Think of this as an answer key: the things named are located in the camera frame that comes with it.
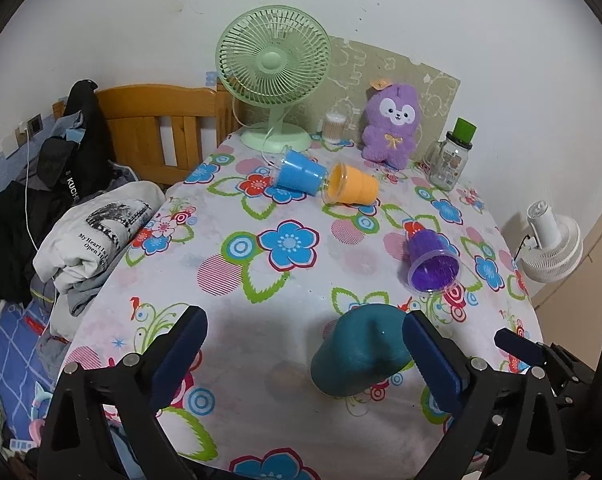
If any beige patterned board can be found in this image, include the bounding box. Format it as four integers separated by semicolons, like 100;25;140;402
301;35;462;163

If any white printed shirt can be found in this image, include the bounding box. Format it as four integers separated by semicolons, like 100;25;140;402
33;180;166;296

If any blue printed bed sheet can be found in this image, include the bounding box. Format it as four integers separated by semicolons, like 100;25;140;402
0;300;82;461

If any purple glitter cup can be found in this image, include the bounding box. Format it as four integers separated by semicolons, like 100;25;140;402
403;228;462;293

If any blue cup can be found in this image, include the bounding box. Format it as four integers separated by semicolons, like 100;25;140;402
272;146;330;197

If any orange cup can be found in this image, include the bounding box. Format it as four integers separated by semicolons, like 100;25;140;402
321;161;380;206

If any black cloth pile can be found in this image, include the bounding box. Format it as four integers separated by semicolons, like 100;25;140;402
0;180;62;307

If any glass jar with green lid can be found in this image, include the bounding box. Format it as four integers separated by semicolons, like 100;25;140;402
424;117;478;192

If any grey folded garment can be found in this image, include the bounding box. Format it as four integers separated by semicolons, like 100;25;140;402
51;255;119;317

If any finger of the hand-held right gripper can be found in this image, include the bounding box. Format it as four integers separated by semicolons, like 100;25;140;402
494;327;550;376

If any white clip fan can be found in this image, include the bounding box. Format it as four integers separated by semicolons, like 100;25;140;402
515;200;584;283

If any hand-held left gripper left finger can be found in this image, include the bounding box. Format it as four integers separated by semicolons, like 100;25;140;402
38;305;209;480

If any dark teal cup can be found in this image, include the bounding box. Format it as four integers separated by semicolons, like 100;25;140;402
310;305;414;397

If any black jacket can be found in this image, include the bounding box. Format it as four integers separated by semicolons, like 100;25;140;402
36;79;116;211

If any cotton swab container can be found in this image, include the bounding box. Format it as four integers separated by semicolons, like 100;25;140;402
323;111;348;142

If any green desk fan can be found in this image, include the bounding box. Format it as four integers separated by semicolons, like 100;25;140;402
216;5;332;152

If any floral tablecloth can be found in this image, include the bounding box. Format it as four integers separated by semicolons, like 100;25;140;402
56;132;544;480

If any wooden headboard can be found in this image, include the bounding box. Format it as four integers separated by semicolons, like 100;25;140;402
53;84;242;187

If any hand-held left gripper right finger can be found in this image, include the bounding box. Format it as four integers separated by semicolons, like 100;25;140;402
402;310;572;480

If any purple plush toy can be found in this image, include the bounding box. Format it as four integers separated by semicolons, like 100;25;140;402
362;80;422;168

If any white charging cable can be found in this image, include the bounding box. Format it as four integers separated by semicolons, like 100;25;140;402
20;122;40;252

